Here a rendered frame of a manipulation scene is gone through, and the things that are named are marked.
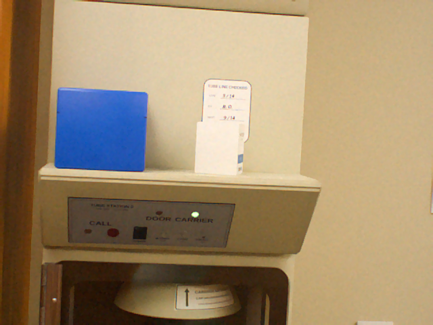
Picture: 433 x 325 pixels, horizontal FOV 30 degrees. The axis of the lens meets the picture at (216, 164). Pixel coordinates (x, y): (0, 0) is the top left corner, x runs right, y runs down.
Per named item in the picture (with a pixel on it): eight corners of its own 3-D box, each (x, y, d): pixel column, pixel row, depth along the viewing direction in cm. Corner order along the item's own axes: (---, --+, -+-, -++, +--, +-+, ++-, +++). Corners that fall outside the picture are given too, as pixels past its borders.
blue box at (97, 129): (59, 163, 101) (63, 89, 100) (141, 166, 102) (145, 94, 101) (53, 168, 91) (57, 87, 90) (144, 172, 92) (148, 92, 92)
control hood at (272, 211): (41, 242, 102) (44, 162, 101) (297, 251, 106) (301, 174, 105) (32, 258, 90) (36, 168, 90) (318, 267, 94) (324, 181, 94)
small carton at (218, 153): (201, 170, 101) (204, 122, 101) (242, 173, 100) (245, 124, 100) (194, 172, 96) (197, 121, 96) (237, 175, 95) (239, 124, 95)
